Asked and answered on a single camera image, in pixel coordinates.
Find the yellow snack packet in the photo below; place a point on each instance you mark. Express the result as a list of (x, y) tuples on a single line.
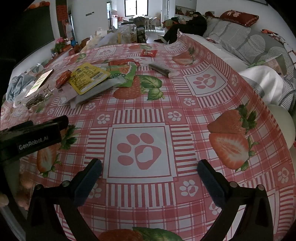
[(87, 76)]

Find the pink flower pot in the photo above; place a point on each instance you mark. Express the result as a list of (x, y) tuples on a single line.
[(59, 45)]

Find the smartphone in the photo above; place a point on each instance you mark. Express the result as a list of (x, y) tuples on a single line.
[(39, 82)]

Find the clear white snack bag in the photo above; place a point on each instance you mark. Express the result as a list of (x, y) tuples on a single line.
[(68, 94)]

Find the small red snack packet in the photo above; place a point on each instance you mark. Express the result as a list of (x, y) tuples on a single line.
[(148, 53)]

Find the blue white crumpled cloth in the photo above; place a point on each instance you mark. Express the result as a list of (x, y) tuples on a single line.
[(18, 83)]

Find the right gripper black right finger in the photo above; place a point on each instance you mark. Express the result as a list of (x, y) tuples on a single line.
[(256, 222)]

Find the strawberry paw print tablecloth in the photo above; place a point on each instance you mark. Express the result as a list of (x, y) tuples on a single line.
[(150, 137)]

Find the grey patterned sofa blanket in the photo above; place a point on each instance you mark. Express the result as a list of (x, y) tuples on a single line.
[(251, 47)]

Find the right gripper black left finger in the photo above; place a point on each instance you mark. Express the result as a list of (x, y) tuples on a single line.
[(42, 220)]

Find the red embroidered pillow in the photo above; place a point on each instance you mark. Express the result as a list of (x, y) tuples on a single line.
[(240, 18)]

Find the orange red snack bar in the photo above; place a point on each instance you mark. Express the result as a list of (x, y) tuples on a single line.
[(64, 77)]

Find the dark long snack bar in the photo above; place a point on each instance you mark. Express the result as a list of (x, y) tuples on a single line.
[(164, 70)]

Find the green strawberry snack bag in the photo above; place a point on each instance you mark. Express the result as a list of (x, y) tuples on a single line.
[(125, 73)]

